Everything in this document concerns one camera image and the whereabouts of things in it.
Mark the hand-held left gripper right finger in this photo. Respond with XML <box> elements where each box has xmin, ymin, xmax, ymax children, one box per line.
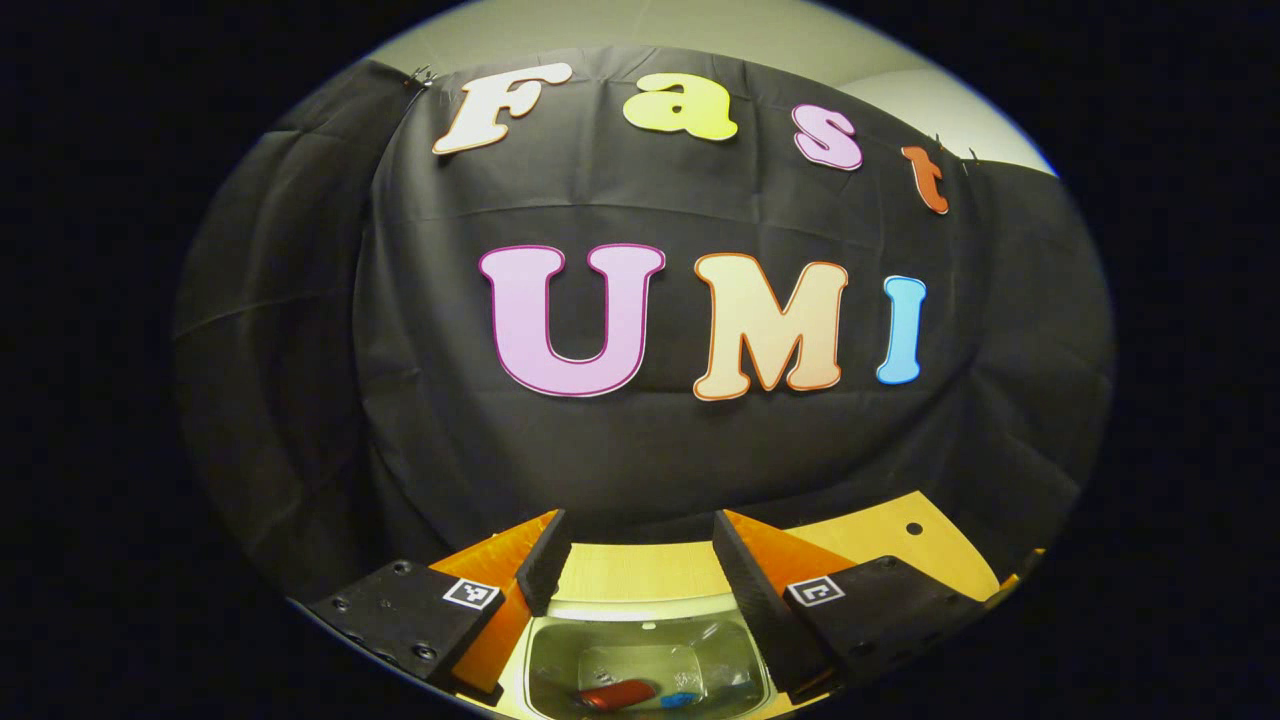
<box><xmin>712</xmin><ymin>508</ymin><xmax>991</xmax><ymax>701</ymax></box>

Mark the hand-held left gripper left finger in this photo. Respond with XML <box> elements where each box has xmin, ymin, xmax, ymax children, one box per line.
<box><xmin>308</xmin><ymin>508</ymin><xmax>573</xmax><ymax>696</ymax></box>

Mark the green desktop garbage bin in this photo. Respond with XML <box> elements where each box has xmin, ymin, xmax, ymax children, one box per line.
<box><xmin>495</xmin><ymin>543</ymin><xmax>801</xmax><ymax>720</ymax></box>

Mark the red pop can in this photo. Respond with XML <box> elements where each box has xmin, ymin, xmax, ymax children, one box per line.
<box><xmin>578</xmin><ymin>680</ymin><xmax>659</xmax><ymax>713</ymax></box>

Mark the black backdrop cloth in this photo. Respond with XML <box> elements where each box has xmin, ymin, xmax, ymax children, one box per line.
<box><xmin>172</xmin><ymin>45</ymin><xmax>1116</xmax><ymax>601</ymax></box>

